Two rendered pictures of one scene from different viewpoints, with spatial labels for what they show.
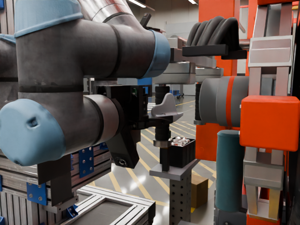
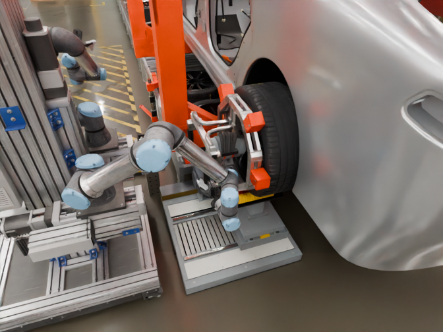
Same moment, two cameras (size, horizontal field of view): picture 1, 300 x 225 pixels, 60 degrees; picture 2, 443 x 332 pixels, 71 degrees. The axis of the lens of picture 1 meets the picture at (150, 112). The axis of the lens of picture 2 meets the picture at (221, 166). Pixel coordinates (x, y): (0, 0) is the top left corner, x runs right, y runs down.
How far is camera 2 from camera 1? 1.32 m
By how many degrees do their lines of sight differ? 53
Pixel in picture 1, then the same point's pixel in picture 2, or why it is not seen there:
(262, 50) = (254, 157)
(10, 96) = (107, 195)
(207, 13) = (166, 61)
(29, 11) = (235, 201)
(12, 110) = (233, 222)
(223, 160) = not seen: hidden behind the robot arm
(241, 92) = not seen: hidden behind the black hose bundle
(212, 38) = (231, 147)
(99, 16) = (221, 177)
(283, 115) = (266, 181)
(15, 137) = (233, 226)
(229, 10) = (182, 58)
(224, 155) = not seen: hidden behind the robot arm
